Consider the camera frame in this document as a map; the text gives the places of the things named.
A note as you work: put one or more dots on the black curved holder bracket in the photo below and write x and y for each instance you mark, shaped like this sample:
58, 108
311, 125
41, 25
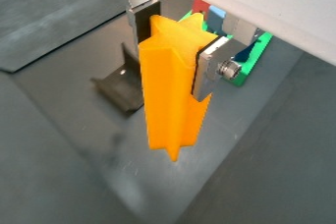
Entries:
122, 85

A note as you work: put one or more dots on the light blue grey block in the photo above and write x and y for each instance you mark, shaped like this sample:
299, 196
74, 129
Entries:
217, 16

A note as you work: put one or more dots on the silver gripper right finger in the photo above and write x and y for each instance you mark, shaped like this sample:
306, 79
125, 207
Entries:
215, 58

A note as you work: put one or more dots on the yellow star prism block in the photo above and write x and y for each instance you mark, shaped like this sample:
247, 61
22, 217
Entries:
167, 56

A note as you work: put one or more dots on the red arch block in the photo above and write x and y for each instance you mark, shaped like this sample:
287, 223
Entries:
201, 6

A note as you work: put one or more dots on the green shape sorting board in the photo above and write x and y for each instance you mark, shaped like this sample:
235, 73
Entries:
249, 65

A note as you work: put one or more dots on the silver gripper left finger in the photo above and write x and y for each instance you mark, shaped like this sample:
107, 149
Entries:
141, 10

